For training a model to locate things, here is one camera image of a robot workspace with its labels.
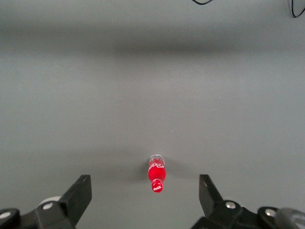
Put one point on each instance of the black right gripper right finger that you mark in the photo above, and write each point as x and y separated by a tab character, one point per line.
210	200

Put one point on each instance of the red cola bottle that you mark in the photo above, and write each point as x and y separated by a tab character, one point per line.
156	173

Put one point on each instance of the dark grey table cover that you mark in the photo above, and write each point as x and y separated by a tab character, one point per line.
152	95

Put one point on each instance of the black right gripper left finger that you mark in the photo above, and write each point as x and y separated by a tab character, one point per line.
76	198

